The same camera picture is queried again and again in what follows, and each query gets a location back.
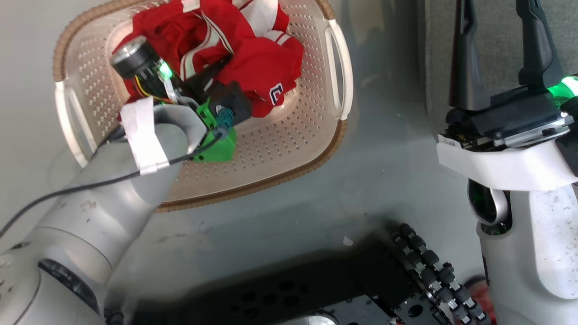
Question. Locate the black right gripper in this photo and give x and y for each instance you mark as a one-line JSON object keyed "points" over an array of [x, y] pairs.
{"points": [[515, 119]]}

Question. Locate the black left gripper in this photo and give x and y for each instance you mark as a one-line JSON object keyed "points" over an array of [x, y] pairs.
{"points": [[135, 61]]}

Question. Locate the red white-striped clothing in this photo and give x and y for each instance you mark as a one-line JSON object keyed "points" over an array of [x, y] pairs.
{"points": [[257, 58]]}

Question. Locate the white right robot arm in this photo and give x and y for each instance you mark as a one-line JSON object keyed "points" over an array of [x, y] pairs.
{"points": [[533, 243]]}

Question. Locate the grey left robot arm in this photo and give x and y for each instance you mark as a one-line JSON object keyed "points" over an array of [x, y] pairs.
{"points": [[86, 212]]}

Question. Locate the cream perforated laundry basket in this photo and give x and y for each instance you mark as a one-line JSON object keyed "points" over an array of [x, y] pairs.
{"points": [[289, 135]]}

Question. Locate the white tape strip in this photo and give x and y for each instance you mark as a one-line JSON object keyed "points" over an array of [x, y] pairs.
{"points": [[144, 135]]}

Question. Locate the small white floor scrap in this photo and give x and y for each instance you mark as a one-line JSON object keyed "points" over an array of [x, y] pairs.
{"points": [[347, 241]]}

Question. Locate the black roller wheel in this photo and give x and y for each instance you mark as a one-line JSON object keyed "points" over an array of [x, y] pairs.
{"points": [[438, 271]]}

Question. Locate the green left wrist camera mount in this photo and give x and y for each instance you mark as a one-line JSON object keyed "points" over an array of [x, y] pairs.
{"points": [[219, 144]]}

